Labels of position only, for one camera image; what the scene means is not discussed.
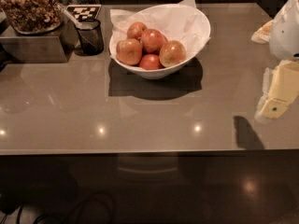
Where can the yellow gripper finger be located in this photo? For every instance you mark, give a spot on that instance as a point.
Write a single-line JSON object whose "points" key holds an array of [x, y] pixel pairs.
{"points": [[262, 35], [280, 89]]}

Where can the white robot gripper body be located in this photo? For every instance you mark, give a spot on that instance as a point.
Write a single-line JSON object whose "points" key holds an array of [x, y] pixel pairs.
{"points": [[285, 32]]}

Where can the red-yellow apple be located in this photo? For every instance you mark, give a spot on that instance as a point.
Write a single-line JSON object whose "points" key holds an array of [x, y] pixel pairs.
{"points": [[172, 53]]}

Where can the white paper bowl liner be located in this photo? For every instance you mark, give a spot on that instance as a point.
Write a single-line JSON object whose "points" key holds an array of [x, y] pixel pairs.
{"points": [[174, 22]]}

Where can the white ceramic bowl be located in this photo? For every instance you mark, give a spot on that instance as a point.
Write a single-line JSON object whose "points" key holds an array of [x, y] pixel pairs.
{"points": [[155, 73]]}

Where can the red apple centre top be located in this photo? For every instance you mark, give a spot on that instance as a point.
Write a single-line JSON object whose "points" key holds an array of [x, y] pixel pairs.
{"points": [[152, 40]]}

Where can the red apple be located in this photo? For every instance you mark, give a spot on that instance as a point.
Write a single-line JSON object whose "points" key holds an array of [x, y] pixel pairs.
{"points": [[136, 30], [152, 40], [129, 51], [150, 62]]}

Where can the red apple front centre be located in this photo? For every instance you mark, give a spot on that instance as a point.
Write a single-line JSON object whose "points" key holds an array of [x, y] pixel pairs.
{"points": [[150, 62]]}

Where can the red apple back left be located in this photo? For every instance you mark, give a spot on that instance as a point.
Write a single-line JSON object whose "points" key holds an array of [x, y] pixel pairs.
{"points": [[136, 30]]}

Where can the red apple front left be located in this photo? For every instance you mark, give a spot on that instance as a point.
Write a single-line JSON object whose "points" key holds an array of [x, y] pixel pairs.
{"points": [[129, 51]]}

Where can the black mesh pen cup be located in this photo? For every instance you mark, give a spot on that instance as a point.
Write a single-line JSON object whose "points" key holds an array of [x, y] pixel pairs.
{"points": [[90, 36]]}

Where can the black white fiducial marker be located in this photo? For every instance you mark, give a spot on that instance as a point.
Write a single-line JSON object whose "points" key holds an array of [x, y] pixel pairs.
{"points": [[83, 12]]}

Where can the white pen in cup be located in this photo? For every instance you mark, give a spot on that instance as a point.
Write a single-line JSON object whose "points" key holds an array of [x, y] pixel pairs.
{"points": [[77, 23]]}

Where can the grey metal box stand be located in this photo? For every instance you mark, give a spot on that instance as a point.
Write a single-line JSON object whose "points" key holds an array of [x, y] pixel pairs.
{"points": [[53, 47]]}

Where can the glass jar of nuts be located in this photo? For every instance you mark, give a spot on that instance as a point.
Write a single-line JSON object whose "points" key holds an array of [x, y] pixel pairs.
{"points": [[32, 17]]}

